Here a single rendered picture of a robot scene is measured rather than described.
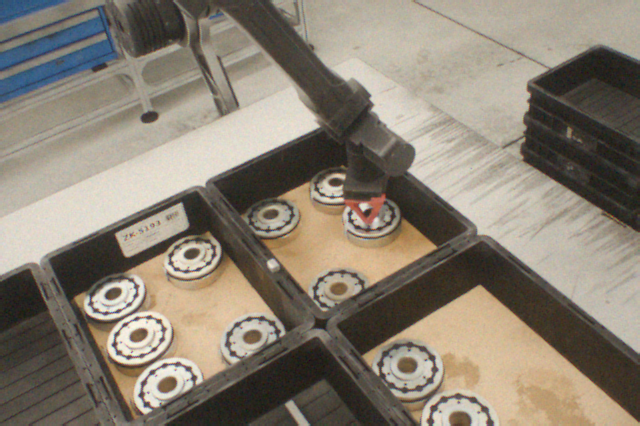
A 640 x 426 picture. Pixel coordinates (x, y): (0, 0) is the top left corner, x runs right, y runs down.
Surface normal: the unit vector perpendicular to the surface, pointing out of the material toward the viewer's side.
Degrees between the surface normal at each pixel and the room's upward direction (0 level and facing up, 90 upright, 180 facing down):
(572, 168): 90
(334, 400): 0
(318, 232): 0
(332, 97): 98
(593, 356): 90
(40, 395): 0
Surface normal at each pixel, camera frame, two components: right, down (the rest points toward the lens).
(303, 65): 0.63, 0.58
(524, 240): -0.11, -0.73
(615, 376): -0.84, 0.43
